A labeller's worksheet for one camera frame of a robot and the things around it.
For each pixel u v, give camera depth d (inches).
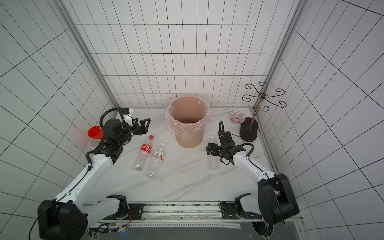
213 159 34.2
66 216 14.8
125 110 25.4
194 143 38.4
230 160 24.4
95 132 33.9
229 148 26.1
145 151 35.4
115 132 22.9
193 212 29.2
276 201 16.8
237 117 43.7
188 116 37.7
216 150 30.6
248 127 41.0
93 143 32.5
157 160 34.5
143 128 27.4
